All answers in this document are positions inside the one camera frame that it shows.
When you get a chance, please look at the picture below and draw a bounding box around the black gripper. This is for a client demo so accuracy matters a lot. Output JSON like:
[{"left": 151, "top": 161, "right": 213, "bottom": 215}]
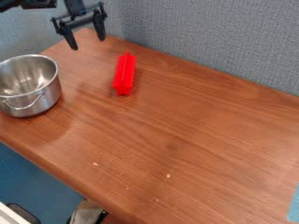
[{"left": 51, "top": 1, "right": 109, "bottom": 50}]

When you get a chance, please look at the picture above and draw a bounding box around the red star-shaped block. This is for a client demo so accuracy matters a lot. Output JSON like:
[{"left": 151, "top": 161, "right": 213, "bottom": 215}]
[{"left": 113, "top": 52, "right": 137, "bottom": 95}]

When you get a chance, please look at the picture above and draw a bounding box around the stainless steel pot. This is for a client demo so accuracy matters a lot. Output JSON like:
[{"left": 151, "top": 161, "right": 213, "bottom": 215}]
[{"left": 0, "top": 54, "right": 62, "bottom": 117}]

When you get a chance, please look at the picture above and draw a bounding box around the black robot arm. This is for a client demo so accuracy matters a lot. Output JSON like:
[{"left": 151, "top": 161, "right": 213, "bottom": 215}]
[{"left": 0, "top": 0, "right": 109, "bottom": 50}]

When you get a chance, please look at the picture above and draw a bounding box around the black object at bottom left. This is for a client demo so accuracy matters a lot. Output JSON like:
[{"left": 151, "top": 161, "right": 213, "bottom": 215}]
[{"left": 7, "top": 203, "right": 42, "bottom": 224}]

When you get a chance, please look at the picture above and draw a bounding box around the white object at corner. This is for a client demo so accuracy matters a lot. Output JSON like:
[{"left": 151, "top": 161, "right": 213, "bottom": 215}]
[{"left": 0, "top": 202, "right": 30, "bottom": 224}]

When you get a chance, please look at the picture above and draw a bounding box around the grey table leg bracket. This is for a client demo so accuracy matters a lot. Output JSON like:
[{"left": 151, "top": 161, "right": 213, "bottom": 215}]
[{"left": 67, "top": 199, "right": 109, "bottom": 224}]

